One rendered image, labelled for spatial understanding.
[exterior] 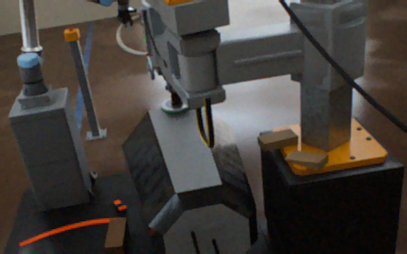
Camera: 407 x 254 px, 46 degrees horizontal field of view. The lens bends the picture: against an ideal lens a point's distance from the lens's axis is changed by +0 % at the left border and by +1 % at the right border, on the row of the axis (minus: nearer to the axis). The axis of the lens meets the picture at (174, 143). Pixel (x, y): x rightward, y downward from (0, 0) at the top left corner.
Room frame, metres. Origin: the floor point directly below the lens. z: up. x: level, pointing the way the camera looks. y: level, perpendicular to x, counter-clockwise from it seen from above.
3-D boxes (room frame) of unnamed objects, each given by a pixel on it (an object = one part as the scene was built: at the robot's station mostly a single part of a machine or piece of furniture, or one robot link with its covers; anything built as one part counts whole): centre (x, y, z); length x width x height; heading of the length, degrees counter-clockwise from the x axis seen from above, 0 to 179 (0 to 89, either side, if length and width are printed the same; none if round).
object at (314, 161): (2.10, -0.66, 0.80); 0.20 x 0.10 x 0.05; 42
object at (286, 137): (2.33, -0.57, 0.81); 0.20 x 0.10 x 0.05; 99
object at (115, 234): (2.59, 0.48, 0.07); 0.30 x 0.12 x 0.12; 175
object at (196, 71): (2.27, -0.18, 1.32); 0.19 x 0.19 x 0.20
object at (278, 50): (2.28, -0.63, 1.34); 0.74 x 0.34 x 0.25; 91
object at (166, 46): (2.53, -0.11, 1.28); 0.74 x 0.23 x 0.49; 11
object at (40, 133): (3.36, 0.95, 0.43); 0.50 x 0.50 x 0.85; 2
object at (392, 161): (2.28, -0.83, 0.37); 0.66 x 0.66 x 0.74; 1
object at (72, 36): (4.37, 0.77, 0.54); 0.20 x 0.20 x 1.09; 1
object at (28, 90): (3.36, 0.95, 0.98); 0.19 x 0.19 x 0.10
